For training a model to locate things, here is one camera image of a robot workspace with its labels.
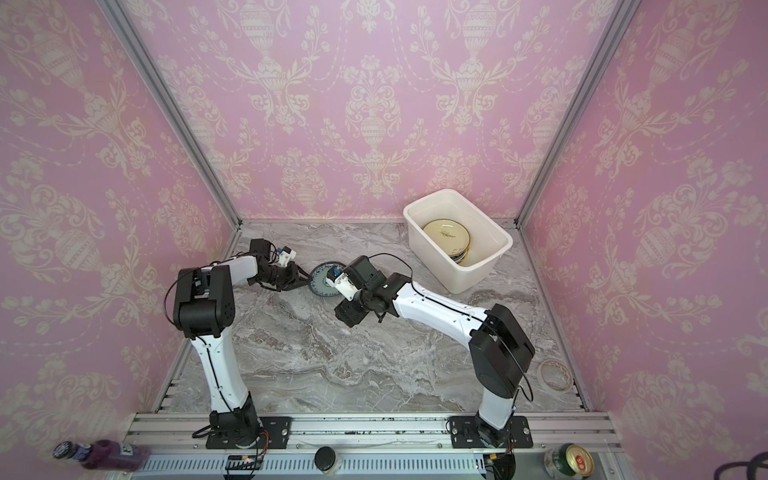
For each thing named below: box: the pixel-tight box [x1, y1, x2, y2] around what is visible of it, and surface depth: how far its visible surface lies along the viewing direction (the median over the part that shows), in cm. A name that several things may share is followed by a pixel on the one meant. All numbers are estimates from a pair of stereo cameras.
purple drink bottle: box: [53, 439, 150, 471], surface depth 63 cm
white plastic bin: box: [403, 189, 513, 295], surface depth 105 cm
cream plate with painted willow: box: [422, 218, 471, 257], surface depth 111 cm
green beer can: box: [544, 443, 595, 480], surface depth 64 cm
